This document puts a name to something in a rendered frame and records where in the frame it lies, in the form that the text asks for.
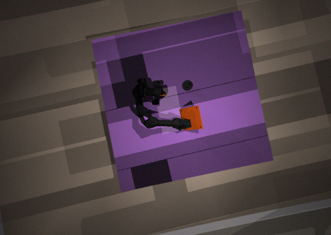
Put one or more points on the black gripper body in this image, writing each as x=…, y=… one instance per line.
x=156, y=98

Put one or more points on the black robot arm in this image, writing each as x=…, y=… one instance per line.
x=140, y=91

